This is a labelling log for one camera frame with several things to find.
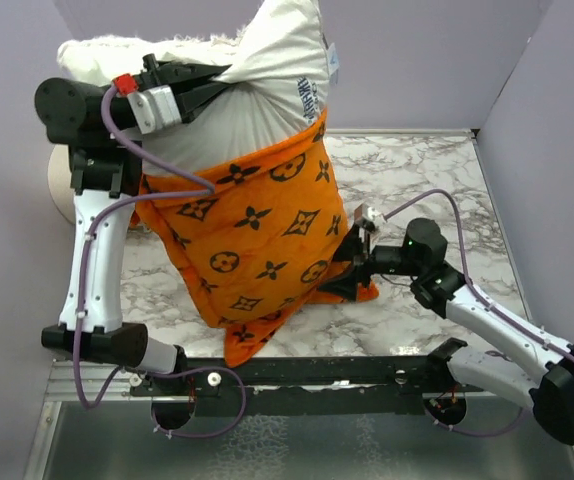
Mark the white cylinder with pegs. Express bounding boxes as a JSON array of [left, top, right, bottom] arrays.
[[47, 145, 75, 224]]

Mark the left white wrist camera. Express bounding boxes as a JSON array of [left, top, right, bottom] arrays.
[[113, 74, 182, 135]]

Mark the white pillow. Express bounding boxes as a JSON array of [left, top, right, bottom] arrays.
[[57, 1, 330, 172]]

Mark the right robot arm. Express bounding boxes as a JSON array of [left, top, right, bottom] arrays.
[[319, 218, 574, 446]]

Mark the aluminium rail frame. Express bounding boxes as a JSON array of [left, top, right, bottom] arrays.
[[47, 348, 556, 403]]

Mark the white pillow care label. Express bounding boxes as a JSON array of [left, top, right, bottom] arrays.
[[323, 37, 340, 86]]

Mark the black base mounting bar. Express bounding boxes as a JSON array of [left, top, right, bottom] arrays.
[[130, 356, 478, 417]]

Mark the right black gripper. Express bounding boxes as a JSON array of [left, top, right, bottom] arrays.
[[317, 223, 423, 300]]

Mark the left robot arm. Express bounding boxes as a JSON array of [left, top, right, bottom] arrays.
[[34, 54, 228, 395]]

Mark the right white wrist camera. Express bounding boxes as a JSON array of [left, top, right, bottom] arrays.
[[354, 203, 386, 235]]

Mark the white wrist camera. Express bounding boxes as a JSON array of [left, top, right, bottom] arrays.
[[354, 203, 386, 235], [113, 74, 182, 135]]

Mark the orange patterned pillowcase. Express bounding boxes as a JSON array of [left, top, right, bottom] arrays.
[[130, 105, 381, 369]]

